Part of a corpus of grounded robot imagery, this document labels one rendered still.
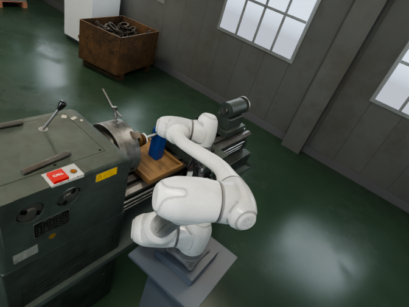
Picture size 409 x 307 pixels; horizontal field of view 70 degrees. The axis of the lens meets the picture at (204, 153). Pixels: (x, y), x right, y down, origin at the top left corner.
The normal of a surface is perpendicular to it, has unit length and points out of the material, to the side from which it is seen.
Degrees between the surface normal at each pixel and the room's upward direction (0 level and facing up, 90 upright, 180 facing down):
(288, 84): 90
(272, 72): 90
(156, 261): 0
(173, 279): 0
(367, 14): 90
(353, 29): 90
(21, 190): 0
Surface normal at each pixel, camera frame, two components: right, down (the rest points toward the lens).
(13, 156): 0.27, -0.78
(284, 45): -0.56, 0.35
